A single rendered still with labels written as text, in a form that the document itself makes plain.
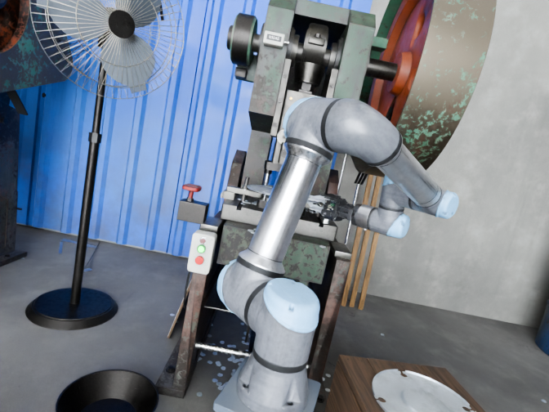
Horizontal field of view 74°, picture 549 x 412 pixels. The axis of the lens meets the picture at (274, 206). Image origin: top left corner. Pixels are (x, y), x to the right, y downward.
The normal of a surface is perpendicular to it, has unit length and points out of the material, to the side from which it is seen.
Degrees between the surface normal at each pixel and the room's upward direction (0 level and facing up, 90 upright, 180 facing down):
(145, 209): 90
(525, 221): 90
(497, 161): 90
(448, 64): 98
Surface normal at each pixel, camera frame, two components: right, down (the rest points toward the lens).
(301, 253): -0.01, 0.16
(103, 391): 0.50, -0.46
